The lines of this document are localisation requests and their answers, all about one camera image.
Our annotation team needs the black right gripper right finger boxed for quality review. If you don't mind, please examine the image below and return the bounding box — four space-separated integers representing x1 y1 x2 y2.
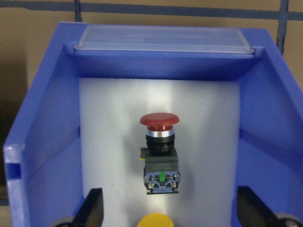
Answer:
236 186 278 227

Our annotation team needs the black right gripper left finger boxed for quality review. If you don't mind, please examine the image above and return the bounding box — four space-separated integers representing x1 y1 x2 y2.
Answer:
72 188 104 227

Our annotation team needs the yellow push button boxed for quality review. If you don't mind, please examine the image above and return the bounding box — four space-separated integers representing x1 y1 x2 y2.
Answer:
137 213 174 227

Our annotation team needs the red push button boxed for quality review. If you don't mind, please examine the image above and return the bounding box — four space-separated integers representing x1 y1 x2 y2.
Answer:
140 113 181 194

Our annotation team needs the blue bin right side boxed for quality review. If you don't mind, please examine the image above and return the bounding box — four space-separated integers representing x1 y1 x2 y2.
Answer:
4 23 303 227

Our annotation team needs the white foam pad right bin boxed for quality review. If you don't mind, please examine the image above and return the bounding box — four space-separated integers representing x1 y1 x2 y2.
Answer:
80 79 240 227

